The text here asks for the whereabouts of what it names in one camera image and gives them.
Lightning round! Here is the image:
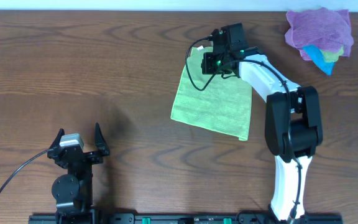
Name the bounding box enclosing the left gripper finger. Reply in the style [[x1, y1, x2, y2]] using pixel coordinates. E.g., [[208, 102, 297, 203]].
[[49, 128, 65, 149], [94, 123, 110, 156]]

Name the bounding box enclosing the green microfiber cloth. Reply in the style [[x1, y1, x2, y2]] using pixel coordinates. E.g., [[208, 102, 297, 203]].
[[171, 47, 252, 141]]

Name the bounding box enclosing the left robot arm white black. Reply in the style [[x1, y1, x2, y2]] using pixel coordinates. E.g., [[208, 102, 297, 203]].
[[47, 123, 110, 223]]

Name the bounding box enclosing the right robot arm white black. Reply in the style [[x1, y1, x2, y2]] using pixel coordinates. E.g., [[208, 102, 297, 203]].
[[201, 47, 323, 223]]

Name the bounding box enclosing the blue cloth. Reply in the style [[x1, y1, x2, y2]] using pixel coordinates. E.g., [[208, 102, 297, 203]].
[[302, 45, 335, 76]]

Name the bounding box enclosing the yellow-green small cloth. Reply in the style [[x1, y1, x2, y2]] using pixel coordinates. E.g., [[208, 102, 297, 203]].
[[320, 46, 344, 63]]

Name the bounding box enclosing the purple cloth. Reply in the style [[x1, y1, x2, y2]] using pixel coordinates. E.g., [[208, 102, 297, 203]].
[[285, 7, 354, 61]]

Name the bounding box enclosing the left camera cable black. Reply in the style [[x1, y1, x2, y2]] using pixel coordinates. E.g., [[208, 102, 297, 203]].
[[0, 148, 55, 224]]

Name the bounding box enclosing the camera cable black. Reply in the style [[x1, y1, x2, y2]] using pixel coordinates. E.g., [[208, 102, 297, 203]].
[[185, 35, 303, 223], [0, 148, 55, 224]]

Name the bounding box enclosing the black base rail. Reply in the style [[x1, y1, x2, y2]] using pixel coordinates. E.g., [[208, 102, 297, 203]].
[[28, 212, 344, 224]]

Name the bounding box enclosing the right camera cable black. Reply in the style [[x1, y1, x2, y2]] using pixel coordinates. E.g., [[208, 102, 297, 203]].
[[185, 35, 303, 223]]

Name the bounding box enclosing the green clamp on rail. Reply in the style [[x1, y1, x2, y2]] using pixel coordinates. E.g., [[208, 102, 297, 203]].
[[142, 218, 151, 224], [223, 218, 232, 224]]

